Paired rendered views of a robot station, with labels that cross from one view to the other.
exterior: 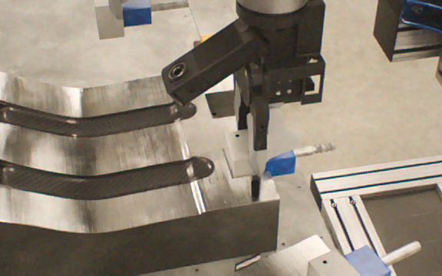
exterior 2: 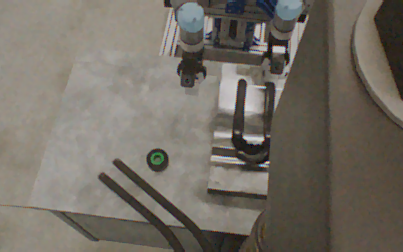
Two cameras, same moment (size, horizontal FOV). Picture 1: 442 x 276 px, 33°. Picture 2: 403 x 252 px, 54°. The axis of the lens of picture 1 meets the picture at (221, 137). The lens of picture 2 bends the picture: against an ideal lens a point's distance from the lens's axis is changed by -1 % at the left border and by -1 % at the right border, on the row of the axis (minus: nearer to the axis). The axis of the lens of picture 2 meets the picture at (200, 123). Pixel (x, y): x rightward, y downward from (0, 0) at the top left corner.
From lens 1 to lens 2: 1.26 m
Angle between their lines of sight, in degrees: 45
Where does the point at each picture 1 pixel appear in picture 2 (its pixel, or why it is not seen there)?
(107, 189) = (268, 111)
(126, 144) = (251, 102)
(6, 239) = not seen: hidden behind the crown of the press
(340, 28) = (40, 35)
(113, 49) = (168, 100)
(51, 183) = (267, 124)
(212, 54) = (280, 56)
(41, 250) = not seen: hidden behind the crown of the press
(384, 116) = (107, 45)
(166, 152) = (260, 92)
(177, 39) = (171, 78)
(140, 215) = not seen: hidden behind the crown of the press
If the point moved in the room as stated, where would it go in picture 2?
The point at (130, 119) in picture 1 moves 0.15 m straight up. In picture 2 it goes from (239, 98) to (242, 76)
